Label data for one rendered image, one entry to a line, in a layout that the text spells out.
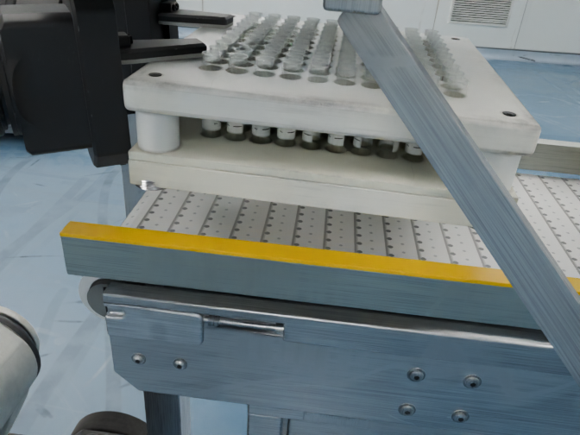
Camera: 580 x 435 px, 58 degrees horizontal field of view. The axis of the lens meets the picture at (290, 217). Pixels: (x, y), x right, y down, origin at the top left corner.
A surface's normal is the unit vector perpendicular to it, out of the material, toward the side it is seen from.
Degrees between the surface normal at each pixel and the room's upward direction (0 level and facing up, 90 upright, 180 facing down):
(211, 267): 90
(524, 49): 90
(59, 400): 0
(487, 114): 0
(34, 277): 0
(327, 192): 90
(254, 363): 90
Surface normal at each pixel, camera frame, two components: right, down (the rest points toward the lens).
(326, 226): 0.07, -0.86
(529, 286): -0.63, 0.30
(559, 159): -0.10, 0.49
